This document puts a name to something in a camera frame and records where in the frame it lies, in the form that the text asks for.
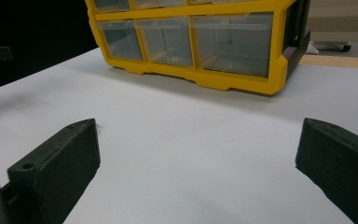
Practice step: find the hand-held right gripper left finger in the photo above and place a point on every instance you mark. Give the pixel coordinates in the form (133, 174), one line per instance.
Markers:
(59, 168)

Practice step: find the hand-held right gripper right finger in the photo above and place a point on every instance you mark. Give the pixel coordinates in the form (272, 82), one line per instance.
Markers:
(341, 165)

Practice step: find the clear plastic drawer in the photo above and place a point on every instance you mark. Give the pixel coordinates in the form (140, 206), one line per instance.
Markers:
(121, 40)

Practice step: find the yellow black drawer organizer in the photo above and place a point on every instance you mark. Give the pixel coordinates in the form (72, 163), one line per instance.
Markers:
(205, 79)

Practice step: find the wheeled stand base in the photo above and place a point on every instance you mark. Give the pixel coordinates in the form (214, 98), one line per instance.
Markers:
(332, 46)

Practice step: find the set of clear drawers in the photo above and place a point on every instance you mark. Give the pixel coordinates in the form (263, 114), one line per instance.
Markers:
(233, 46)

